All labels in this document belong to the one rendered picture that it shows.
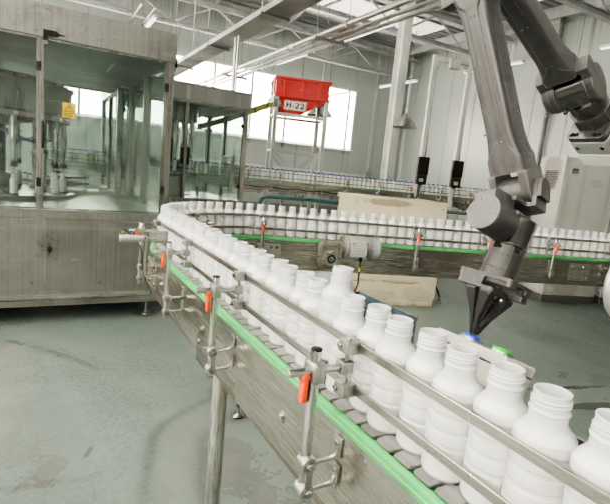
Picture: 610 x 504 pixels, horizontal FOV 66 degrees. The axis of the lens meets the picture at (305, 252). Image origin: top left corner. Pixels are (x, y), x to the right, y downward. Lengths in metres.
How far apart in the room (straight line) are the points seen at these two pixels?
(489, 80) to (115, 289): 3.71
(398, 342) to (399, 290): 4.71
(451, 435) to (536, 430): 0.12
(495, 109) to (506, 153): 0.07
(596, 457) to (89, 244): 3.88
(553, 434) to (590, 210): 6.64
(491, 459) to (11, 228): 3.81
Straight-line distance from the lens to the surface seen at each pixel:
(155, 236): 1.86
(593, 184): 7.12
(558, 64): 1.11
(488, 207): 0.78
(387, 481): 0.70
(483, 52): 0.88
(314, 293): 0.86
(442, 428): 0.63
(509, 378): 0.57
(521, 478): 0.56
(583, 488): 0.52
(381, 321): 0.73
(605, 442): 0.52
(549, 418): 0.54
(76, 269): 4.16
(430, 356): 0.65
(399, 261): 2.81
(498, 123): 0.86
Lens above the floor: 1.35
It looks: 9 degrees down
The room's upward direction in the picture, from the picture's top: 6 degrees clockwise
